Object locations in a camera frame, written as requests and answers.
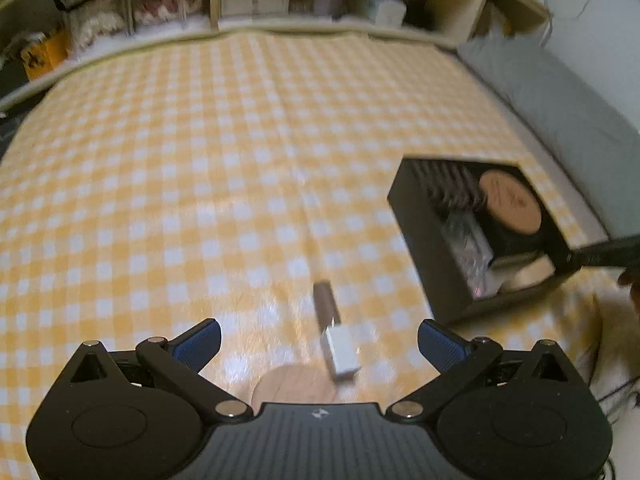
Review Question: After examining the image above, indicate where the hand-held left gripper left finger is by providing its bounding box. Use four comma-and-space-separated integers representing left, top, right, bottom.
70, 319, 253, 423

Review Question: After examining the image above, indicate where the brown hair claw clip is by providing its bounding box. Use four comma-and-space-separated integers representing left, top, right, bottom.
420, 160, 488, 216

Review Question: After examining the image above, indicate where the clear storage box with lace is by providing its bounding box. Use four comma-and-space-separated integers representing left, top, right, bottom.
65, 0, 133, 53

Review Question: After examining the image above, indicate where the grey pillow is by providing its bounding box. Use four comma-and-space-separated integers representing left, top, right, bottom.
457, 35, 640, 241

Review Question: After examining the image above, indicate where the wooden headboard shelf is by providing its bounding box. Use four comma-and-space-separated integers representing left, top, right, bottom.
0, 0, 551, 111

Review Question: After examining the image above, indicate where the large black box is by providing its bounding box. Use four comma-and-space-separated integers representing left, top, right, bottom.
387, 157, 583, 326

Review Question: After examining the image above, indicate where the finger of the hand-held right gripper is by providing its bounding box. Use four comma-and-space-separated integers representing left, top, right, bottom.
567, 234, 640, 268

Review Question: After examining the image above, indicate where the white and green box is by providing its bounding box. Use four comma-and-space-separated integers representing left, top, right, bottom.
357, 0, 407, 28

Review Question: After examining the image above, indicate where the clear plastic packet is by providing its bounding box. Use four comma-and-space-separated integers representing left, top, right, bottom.
442, 210, 496, 298

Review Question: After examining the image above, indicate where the yellow checked mat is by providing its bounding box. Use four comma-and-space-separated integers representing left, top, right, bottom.
0, 30, 608, 411

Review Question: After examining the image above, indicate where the yellow box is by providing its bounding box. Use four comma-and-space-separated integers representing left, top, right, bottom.
20, 30, 71, 81

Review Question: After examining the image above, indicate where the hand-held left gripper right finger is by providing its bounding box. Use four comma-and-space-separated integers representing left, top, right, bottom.
386, 319, 586, 418

